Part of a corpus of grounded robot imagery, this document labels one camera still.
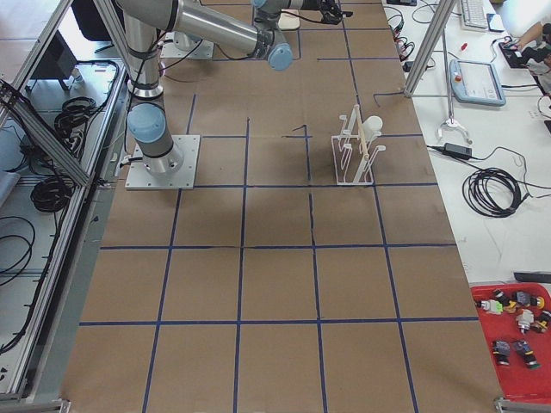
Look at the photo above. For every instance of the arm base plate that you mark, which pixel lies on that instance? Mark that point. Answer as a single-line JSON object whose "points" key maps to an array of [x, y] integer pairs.
{"points": [[176, 170], [178, 45]]}

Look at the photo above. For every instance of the pale green cup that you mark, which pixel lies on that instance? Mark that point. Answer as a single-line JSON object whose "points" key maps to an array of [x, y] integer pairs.
{"points": [[372, 127]]}

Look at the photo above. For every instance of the white keyboard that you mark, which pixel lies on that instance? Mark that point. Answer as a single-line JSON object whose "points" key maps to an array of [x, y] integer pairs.
{"points": [[473, 16]]}

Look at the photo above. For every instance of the aluminium frame post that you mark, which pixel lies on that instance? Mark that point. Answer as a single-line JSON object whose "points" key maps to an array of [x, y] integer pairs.
{"points": [[428, 44]]}

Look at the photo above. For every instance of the white wire cup rack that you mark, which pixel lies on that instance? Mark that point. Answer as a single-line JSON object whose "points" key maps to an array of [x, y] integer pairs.
{"points": [[353, 155]]}

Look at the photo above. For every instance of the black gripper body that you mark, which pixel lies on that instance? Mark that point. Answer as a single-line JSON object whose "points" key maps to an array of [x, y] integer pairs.
{"points": [[331, 14]]}

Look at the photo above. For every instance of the red parts tray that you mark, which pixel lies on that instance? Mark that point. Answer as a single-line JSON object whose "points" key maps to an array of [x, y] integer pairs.
{"points": [[515, 319]]}

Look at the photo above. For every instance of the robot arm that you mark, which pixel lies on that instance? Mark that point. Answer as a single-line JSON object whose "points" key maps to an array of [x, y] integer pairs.
{"points": [[144, 20]]}

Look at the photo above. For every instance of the reacher grabber tool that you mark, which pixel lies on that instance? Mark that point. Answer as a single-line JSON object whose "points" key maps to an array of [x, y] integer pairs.
{"points": [[450, 124]]}

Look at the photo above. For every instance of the blue teach pendant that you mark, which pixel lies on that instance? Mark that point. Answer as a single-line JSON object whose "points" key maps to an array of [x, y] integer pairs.
{"points": [[476, 83]]}

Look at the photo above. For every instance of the black power adapter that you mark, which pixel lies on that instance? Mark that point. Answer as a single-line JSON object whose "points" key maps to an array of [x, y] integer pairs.
{"points": [[457, 151]]}

